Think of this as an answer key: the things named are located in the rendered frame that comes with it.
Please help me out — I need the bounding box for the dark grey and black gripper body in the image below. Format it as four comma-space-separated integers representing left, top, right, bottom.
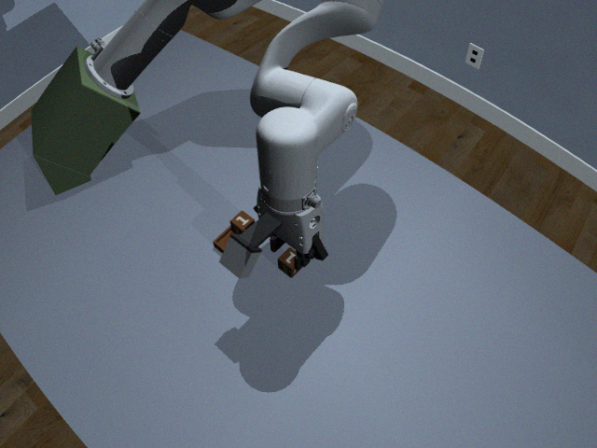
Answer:
257, 185, 326, 254

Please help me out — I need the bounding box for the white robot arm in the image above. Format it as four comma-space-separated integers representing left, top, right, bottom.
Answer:
85, 0, 385, 279

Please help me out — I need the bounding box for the brown cube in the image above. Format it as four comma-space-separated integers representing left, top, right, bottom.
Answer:
230, 211, 255, 234
278, 247, 303, 278

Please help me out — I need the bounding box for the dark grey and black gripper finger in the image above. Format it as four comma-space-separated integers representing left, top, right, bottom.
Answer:
295, 233, 328, 271
254, 206, 285, 252

